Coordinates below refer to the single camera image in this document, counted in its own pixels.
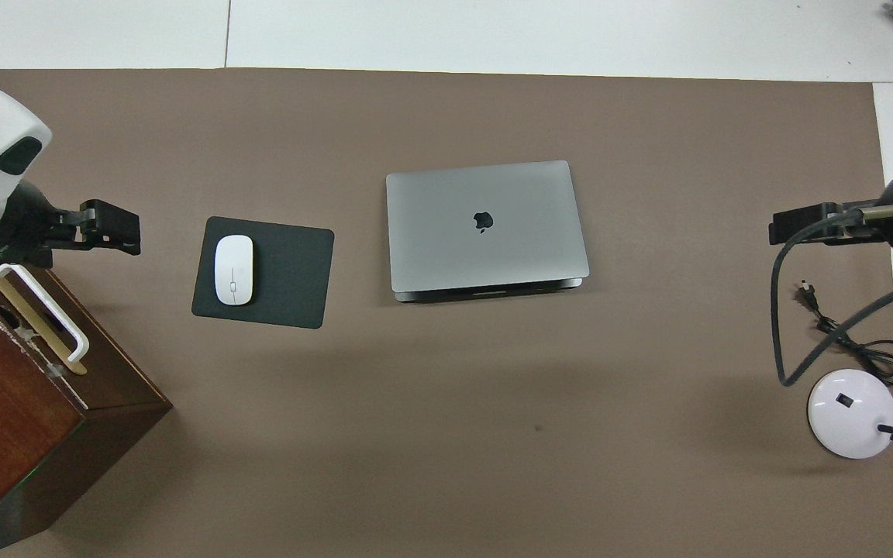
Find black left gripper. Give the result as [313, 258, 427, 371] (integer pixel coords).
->
[0, 179, 143, 270]

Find grey aluminium laptop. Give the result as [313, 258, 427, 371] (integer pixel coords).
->
[384, 160, 591, 304]

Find white computer mouse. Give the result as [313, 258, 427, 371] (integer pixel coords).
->
[214, 235, 255, 306]

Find black mouse pad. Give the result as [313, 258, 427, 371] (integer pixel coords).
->
[191, 216, 336, 330]

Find white desk lamp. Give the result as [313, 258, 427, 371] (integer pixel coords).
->
[807, 319, 893, 460]

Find dark brown wooden box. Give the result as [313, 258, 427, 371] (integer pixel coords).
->
[0, 256, 174, 558]

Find brown paper table mat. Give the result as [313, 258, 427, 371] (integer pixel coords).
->
[0, 68, 893, 558]

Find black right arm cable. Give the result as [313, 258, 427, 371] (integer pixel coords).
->
[772, 213, 893, 388]

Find white box handle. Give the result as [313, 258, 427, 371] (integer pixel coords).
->
[0, 263, 90, 363]

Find black lamp power cable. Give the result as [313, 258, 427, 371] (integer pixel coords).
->
[795, 281, 893, 386]

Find brass handle plate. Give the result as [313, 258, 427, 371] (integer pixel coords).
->
[0, 265, 88, 376]

